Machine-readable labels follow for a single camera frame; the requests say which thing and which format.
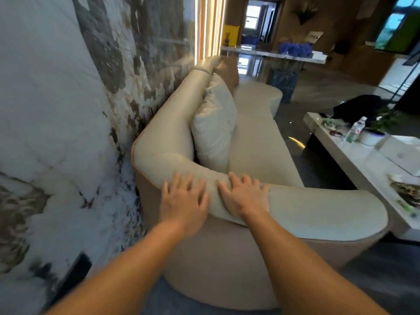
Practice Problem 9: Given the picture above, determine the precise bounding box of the person's right hand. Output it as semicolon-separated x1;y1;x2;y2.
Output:
217;171;271;224

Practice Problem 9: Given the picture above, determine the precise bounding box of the person's left hand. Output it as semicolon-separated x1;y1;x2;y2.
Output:
159;172;211;240

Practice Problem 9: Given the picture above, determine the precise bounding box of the person's left forearm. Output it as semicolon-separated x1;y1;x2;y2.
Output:
44;218;195;315

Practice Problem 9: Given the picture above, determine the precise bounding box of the person's right forearm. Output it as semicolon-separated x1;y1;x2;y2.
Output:
242;209;392;315

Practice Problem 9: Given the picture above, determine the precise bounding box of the cream leather sofa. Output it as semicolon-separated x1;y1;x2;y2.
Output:
131;55;392;311

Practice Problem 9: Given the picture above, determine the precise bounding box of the cream leather cushion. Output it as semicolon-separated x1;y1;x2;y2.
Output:
191;72;239;174

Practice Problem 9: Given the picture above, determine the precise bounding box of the crumpled green white wrapper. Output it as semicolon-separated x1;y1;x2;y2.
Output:
322;117;343;130

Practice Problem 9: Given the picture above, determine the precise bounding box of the white coffee table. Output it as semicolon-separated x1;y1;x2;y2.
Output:
303;111;420;242

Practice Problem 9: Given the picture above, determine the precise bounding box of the clear plastic water bottle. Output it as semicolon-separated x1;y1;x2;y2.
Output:
344;116;368;144

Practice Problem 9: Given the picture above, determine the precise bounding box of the tan leather cushion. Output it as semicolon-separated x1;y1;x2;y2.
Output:
213;57;240;97

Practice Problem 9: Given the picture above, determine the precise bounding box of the white plant pot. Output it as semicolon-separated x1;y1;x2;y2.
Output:
358;129;387;147

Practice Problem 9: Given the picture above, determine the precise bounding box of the black bag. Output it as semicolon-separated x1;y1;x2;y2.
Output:
332;94;395;124

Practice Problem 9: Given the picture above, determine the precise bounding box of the white console table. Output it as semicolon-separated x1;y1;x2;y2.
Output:
221;45;329;65

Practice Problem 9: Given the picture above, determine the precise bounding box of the green potted plant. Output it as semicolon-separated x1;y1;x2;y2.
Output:
368;107;405;135

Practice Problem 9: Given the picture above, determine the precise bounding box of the silver laptop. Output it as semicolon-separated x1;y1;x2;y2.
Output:
377;134;420;177

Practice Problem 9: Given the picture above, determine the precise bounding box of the leopard print cloth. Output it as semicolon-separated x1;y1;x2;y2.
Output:
388;174;420;208

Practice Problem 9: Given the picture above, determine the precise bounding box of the blue flower bouquet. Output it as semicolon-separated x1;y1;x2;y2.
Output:
278;41;314;59

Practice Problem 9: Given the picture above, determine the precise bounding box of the yellow box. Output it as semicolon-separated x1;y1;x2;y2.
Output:
223;25;240;47

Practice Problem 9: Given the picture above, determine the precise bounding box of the black stand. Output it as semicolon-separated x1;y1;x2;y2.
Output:
390;52;420;103

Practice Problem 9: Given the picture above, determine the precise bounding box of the wall plant decoration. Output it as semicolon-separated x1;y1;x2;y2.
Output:
292;1;319;25

